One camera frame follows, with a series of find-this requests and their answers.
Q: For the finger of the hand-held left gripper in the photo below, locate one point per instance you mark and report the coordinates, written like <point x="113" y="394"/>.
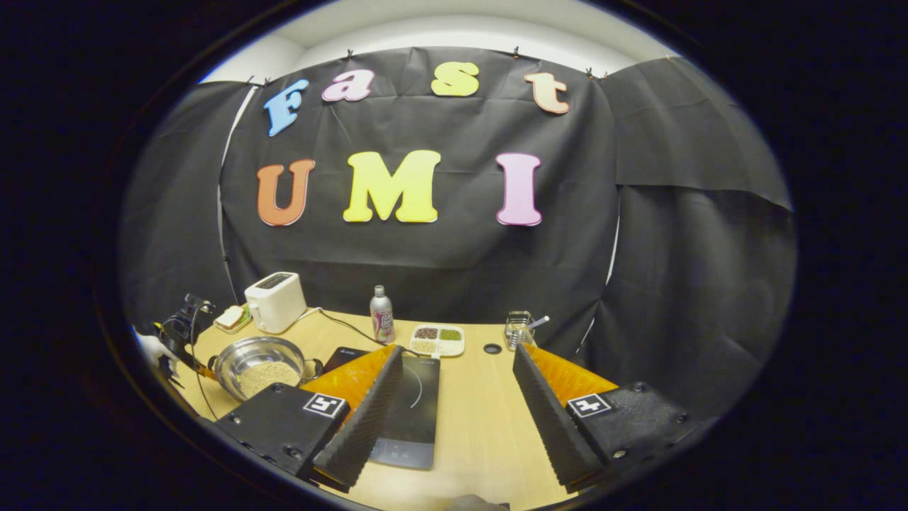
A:
<point x="200" y="370"/>

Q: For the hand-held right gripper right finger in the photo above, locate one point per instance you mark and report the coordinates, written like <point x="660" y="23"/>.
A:
<point x="555" y="426"/>

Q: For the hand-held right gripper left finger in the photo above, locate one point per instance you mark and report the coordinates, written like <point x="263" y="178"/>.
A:
<point x="365" y="433"/>

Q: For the black induction cooktop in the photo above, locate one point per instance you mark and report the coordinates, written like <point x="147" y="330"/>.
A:
<point x="417" y="419"/>

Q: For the sandwich with lettuce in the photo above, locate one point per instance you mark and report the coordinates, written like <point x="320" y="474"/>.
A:
<point x="229" y="316"/>

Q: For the small rectangular plate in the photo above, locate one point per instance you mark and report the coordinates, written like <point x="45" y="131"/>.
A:
<point x="241" y="325"/>

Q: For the pile of soybeans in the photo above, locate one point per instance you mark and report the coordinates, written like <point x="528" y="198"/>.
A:
<point x="268" y="377"/>

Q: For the white toaster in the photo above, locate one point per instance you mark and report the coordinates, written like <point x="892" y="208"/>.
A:
<point x="275" y="304"/>

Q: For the white straw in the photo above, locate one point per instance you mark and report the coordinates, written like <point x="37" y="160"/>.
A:
<point x="539" y="322"/>

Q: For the silver bottle with pink label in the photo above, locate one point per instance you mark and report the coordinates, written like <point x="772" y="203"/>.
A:
<point x="382" y="319"/>

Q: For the white divided tray of beans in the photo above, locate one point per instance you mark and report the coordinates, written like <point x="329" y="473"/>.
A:
<point x="438" y="341"/>

